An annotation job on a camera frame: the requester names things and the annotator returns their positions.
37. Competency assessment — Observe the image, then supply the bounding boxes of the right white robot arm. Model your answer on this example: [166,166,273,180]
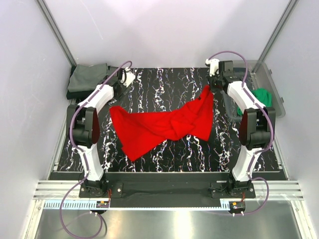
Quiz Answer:
[205,59,276,198]

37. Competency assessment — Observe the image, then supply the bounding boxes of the folded black t shirt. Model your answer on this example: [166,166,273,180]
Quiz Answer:
[66,66,111,100]

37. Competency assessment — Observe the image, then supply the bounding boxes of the clear plastic bin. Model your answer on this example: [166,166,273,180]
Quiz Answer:
[221,60,286,122]

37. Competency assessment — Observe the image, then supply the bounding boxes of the left aluminium corner post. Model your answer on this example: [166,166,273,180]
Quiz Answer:
[35,0,77,66]

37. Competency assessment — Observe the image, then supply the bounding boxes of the white slotted cable duct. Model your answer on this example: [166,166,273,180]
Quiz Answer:
[44,200,230,211]

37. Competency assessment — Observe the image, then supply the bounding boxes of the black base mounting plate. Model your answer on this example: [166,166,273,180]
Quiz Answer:
[79,172,256,210]

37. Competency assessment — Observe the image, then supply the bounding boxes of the aluminium frame rail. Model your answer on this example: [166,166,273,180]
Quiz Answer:
[33,180,304,201]

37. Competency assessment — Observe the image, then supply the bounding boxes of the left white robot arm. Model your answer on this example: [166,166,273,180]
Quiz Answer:
[66,67,135,197]

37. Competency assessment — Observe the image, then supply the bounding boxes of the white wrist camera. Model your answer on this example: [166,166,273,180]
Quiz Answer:
[120,67,135,87]
[205,58,219,77]

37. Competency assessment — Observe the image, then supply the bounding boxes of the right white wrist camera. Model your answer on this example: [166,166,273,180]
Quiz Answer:
[205,58,219,77]

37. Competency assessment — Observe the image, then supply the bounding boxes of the red t shirt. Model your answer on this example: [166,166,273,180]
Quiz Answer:
[109,85,213,161]

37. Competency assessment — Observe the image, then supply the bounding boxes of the right aluminium corner post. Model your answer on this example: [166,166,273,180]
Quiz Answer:
[258,0,299,62]

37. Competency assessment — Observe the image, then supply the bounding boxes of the green t shirt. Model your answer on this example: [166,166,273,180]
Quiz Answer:
[250,88,273,107]

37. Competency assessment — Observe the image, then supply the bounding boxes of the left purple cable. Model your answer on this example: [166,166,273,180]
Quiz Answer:
[60,60,132,237]

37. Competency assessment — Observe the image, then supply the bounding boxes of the folded grey t shirt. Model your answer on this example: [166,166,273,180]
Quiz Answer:
[68,63,109,93]

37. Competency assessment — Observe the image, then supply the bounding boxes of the aluminium corner post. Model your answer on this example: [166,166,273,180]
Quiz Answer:
[258,0,299,62]
[35,0,77,66]

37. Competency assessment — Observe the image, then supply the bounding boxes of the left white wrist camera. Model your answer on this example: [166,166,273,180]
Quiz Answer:
[120,67,135,87]

